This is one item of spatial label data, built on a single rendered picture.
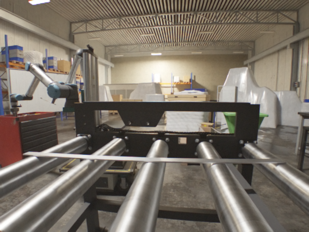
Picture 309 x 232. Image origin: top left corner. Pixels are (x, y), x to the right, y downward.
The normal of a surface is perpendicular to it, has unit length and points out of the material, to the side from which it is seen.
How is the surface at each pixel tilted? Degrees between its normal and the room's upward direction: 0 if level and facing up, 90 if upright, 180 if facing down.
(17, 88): 90
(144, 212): 31
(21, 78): 90
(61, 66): 90
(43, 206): 42
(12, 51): 90
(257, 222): 3
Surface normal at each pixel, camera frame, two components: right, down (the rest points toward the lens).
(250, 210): 0.05, -0.99
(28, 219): 0.66, -0.73
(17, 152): -0.14, 0.12
